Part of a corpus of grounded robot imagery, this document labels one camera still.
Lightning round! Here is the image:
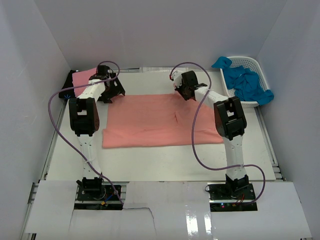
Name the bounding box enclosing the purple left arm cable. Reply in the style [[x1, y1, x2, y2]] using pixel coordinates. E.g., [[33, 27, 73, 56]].
[[47, 60, 124, 205]]

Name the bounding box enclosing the folded pink t-shirt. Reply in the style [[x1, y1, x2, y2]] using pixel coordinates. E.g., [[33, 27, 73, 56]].
[[72, 68, 96, 97]]

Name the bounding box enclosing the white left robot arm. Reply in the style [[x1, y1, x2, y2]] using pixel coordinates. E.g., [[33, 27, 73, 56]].
[[68, 65, 126, 200]]

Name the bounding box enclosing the white perforated plastic basket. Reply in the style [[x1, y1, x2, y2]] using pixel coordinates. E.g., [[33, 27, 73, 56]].
[[218, 56, 272, 108]]

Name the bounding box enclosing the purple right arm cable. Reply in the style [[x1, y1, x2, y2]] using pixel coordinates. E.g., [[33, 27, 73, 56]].
[[169, 61, 266, 206]]

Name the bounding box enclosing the blue t-shirt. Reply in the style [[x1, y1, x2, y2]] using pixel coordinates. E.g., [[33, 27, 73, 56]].
[[211, 56, 275, 106]]

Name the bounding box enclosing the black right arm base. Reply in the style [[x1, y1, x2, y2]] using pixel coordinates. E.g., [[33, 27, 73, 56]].
[[204, 183, 258, 213]]

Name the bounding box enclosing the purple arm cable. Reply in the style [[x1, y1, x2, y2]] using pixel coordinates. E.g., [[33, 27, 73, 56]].
[[169, 61, 266, 206], [47, 60, 124, 205]]

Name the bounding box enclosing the white paper label sheet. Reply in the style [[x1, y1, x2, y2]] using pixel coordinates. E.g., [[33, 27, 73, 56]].
[[139, 67, 173, 73]]

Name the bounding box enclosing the folded black t-shirt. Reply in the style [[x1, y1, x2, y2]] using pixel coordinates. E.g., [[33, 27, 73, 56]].
[[58, 70, 76, 100]]

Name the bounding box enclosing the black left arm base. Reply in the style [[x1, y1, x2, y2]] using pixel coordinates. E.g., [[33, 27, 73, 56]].
[[74, 177, 127, 211]]

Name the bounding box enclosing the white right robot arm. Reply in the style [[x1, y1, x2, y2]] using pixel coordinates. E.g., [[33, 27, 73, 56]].
[[169, 70, 249, 200]]

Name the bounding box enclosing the salmon pink t-shirt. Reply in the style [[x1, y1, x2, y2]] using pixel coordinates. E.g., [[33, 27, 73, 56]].
[[102, 93, 223, 149]]

